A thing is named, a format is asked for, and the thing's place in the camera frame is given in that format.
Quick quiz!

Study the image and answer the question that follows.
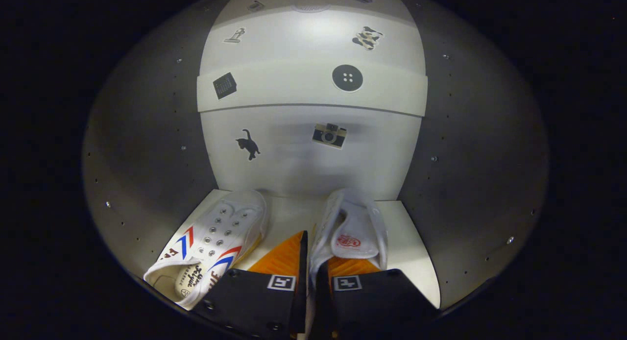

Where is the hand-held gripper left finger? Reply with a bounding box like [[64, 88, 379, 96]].
[[191, 231, 309, 340]]

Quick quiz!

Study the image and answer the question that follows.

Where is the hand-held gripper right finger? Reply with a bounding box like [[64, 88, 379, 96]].
[[313, 256, 439, 340]]

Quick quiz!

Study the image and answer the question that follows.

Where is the white canvas shoe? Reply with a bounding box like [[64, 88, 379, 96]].
[[144, 190, 268, 311], [305, 188, 389, 338]]

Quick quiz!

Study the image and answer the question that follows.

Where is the grey shoe cabinet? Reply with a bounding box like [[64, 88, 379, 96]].
[[82, 0, 549, 311]]

